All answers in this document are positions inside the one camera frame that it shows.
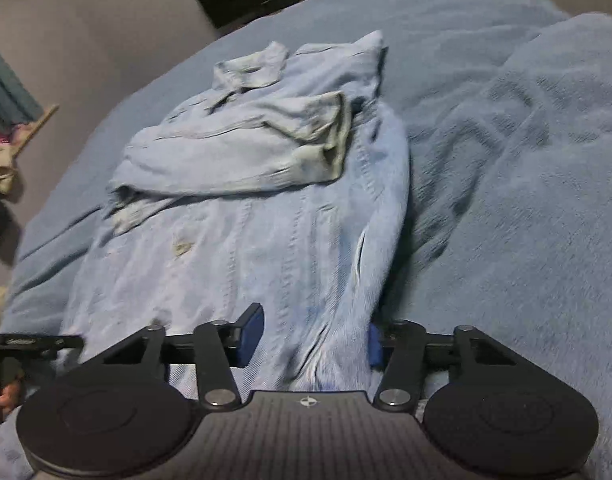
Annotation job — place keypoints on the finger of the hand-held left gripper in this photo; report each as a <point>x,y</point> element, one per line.
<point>41,341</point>

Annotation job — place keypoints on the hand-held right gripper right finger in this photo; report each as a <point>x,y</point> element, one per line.
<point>374,346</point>

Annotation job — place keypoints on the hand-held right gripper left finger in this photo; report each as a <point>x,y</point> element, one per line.
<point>251,336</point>

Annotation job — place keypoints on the blue denim jeans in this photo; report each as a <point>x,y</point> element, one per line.
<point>266,220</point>

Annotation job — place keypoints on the person's left hand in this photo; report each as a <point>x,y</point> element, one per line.
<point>8,396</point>

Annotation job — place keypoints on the blue fleece blanket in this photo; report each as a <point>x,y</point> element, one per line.
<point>511,185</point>

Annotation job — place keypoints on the wooden stick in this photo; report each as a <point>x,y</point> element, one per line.
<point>38,127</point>

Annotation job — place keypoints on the teal curtain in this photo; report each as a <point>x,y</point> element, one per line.
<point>8,90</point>

